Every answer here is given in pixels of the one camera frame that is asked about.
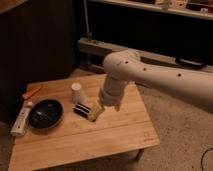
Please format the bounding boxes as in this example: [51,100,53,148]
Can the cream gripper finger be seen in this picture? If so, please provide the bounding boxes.
[115,104,121,112]
[88,101,105,121]

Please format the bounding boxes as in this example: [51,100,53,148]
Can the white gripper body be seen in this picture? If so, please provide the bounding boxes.
[99,89,121,106]

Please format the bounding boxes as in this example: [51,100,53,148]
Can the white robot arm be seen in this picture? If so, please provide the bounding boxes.
[98,50,213,114]

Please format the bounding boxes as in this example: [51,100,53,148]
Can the black striped block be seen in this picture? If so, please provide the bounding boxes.
[73,103,91,118]

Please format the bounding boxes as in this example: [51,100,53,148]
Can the white paper cup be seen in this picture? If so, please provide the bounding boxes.
[71,82,86,104]

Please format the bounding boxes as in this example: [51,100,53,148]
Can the wooden low table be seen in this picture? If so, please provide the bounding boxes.
[8,75,160,171]

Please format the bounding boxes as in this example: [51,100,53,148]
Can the black bowl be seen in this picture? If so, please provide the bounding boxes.
[28,99,63,129]

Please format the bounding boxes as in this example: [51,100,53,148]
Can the vertical metal pole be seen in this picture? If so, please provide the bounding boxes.
[83,0,91,41]

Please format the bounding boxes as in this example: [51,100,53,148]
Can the orange marker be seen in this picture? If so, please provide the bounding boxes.
[22,86,42,100]

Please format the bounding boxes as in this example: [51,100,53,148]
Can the wooden shelf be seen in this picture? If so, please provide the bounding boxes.
[90,0,213,21]

